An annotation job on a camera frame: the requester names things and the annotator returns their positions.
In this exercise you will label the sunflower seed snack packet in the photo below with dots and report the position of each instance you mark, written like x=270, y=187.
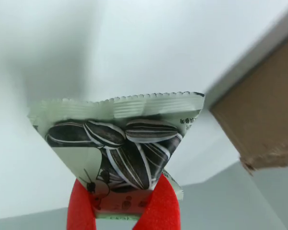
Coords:
x=115, y=143

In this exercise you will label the brown cardboard box bin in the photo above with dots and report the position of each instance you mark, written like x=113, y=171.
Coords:
x=266, y=115

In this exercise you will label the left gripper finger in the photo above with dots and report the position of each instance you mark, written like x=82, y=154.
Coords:
x=160, y=208
x=80, y=208

